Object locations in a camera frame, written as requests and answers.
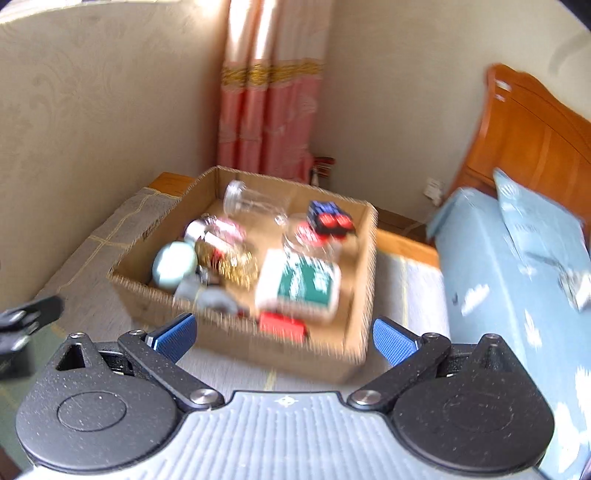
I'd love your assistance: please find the mint green earbuds case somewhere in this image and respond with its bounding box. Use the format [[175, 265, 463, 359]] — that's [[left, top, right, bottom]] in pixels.
[[151, 241, 197, 291]]

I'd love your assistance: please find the blue bed sheet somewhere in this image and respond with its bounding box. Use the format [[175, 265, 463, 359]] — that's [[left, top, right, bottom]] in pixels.
[[427, 188, 590, 479]]

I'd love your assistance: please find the patterned table blanket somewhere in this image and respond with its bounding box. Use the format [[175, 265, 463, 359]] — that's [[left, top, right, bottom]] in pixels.
[[33, 173, 449, 395]]

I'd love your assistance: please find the red toy train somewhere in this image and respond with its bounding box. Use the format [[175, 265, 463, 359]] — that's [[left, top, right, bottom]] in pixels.
[[259, 312, 307, 343]]

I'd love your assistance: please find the blue pillow near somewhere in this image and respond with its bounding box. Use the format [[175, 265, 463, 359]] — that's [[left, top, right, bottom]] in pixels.
[[492, 167, 591, 287]]

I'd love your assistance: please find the clear jar with gold capsules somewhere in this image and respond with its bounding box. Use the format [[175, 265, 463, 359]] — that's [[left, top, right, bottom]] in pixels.
[[184, 215, 259, 290]]

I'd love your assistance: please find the open cardboard box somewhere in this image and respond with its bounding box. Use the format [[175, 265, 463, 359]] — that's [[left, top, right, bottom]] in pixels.
[[107, 167, 378, 384]]

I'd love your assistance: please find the large white plastic bottle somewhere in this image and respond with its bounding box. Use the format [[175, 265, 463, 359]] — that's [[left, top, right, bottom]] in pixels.
[[254, 249, 342, 323]]

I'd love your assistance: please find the clear round box red label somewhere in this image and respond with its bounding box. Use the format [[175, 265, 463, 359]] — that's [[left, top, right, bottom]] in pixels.
[[281, 213, 342, 263]]

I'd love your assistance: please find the empty clear plastic jar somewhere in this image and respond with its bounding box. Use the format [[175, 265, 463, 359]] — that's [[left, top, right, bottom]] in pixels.
[[222, 180, 288, 226]]

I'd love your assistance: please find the wooden bed headboard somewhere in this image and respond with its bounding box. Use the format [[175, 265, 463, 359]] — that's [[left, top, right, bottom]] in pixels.
[[449, 64, 591, 239]]

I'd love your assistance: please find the pink floral curtain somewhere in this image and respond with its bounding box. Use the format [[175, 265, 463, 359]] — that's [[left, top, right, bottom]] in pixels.
[[217, 0, 332, 183]]

